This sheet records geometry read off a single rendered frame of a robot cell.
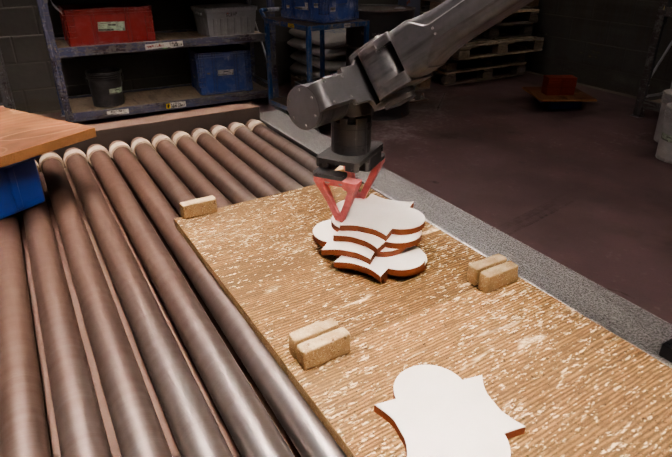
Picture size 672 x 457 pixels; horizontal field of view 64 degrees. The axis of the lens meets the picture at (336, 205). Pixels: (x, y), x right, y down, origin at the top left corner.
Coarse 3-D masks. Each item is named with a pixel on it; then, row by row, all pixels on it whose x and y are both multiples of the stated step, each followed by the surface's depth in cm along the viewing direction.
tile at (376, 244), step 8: (336, 224) 79; (344, 232) 76; (352, 232) 76; (360, 232) 76; (336, 240) 76; (344, 240) 76; (352, 240) 76; (360, 240) 75; (368, 240) 74; (376, 240) 74; (384, 240) 74; (392, 240) 74; (400, 240) 74; (408, 240) 74; (416, 240) 75; (376, 248) 73; (392, 248) 74; (400, 248) 74
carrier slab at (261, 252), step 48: (288, 192) 99; (336, 192) 99; (192, 240) 83; (240, 240) 83; (288, 240) 83; (432, 240) 83; (240, 288) 71; (288, 288) 71; (336, 288) 71; (384, 288) 71; (432, 288) 71; (288, 336) 62
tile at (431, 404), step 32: (416, 384) 54; (448, 384) 54; (480, 384) 54; (384, 416) 51; (416, 416) 50; (448, 416) 50; (480, 416) 50; (416, 448) 47; (448, 448) 47; (480, 448) 47
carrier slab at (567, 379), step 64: (448, 320) 65; (512, 320) 65; (576, 320) 65; (320, 384) 55; (384, 384) 55; (512, 384) 55; (576, 384) 55; (640, 384) 55; (384, 448) 48; (512, 448) 48; (576, 448) 48; (640, 448) 48
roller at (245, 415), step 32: (96, 160) 119; (128, 192) 103; (128, 224) 92; (160, 256) 81; (160, 288) 76; (192, 320) 68; (192, 352) 64; (224, 352) 62; (224, 384) 58; (224, 416) 56; (256, 416) 54; (256, 448) 51; (288, 448) 51
